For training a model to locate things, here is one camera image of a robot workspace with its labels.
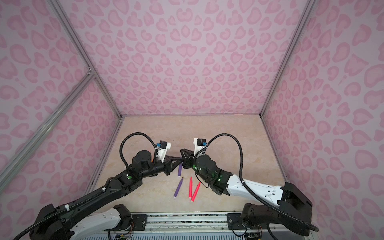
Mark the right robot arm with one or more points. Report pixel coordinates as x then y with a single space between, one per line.
283 205

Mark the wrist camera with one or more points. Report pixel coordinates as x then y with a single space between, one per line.
162 148
200 146

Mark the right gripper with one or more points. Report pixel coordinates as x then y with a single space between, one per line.
192 159

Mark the diagonal aluminium frame bar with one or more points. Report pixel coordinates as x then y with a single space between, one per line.
20 158

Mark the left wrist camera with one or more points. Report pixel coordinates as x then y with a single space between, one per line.
162 148

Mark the purple pen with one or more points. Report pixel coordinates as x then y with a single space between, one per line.
180 170
178 188

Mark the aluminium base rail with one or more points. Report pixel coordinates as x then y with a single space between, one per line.
167 226

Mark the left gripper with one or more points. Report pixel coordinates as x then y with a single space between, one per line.
165 163

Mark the pink pen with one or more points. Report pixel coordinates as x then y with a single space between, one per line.
195 192
191 188

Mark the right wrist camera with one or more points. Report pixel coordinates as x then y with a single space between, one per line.
200 146

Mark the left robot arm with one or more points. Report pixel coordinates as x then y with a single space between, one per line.
57 223

